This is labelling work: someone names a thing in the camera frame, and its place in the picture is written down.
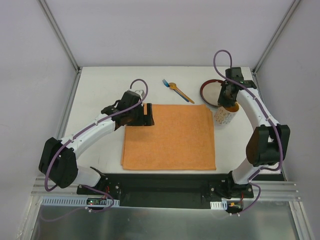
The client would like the left aluminium frame post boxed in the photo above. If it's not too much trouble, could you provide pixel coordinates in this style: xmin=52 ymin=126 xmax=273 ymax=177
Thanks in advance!
xmin=37 ymin=0 xmax=81 ymax=73

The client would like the left white cable duct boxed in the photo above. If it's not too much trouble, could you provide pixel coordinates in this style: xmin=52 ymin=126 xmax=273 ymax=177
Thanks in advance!
xmin=41 ymin=196 xmax=120 ymax=207

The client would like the orange cloth placemat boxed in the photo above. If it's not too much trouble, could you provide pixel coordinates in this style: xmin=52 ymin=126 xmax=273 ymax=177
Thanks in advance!
xmin=121 ymin=104 xmax=217 ymax=171

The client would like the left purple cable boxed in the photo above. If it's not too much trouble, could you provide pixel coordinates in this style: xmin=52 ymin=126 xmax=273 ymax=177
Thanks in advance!
xmin=39 ymin=78 xmax=150 ymax=222

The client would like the blue metal fork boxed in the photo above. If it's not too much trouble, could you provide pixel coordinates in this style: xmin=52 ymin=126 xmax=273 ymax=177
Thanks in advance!
xmin=162 ymin=79 xmax=189 ymax=102

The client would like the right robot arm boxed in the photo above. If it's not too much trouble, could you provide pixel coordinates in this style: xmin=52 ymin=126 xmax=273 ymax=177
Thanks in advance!
xmin=214 ymin=67 xmax=291 ymax=199

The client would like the aluminium frame post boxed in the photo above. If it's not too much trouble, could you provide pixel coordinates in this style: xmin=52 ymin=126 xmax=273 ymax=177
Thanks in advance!
xmin=252 ymin=0 xmax=303 ymax=75
xmin=37 ymin=0 xmax=81 ymax=73

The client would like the right aluminium frame post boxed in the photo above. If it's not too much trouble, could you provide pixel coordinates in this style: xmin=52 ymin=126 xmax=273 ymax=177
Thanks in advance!
xmin=252 ymin=0 xmax=303 ymax=75

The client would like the white cable duct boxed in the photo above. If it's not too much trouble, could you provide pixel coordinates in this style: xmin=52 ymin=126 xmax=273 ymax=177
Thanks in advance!
xmin=210 ymin=200 xmax=228 ymax=211
xmin=41 ymin=196 xmax=120 ymax=207

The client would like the red rimmed plate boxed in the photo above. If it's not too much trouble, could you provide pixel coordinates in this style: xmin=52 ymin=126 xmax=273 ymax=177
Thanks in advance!
xmin=200 ymin=79 xmax=224 ymax=108

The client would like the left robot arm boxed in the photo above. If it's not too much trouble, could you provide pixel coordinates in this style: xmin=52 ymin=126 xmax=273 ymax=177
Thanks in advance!
xmin=38 ymin=90 xmax=155 ymax=195

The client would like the aluminium front rail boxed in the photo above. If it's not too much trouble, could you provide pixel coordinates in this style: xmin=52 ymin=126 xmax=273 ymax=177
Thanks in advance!
xmin=31 ymin=176 xmax=302 ymax=202

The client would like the gold spoon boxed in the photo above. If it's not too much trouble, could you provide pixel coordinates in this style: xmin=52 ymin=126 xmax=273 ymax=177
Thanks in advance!
xmin=169 ymin=82 xmax=195 ymax=104

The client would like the right white cable duct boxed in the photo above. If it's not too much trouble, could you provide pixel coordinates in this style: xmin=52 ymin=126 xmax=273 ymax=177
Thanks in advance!
xmin=210 ymin=200 xmax=228 ymax=211

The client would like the white floral mug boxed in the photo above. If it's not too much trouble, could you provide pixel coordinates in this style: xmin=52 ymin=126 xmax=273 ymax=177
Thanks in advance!
xmin=214 ymin=102 xmax=240 ymax=126

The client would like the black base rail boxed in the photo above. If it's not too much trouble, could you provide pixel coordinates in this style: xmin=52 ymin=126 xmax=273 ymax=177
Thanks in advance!
xmin=76 ymin=173 xmax=254 ymax=209

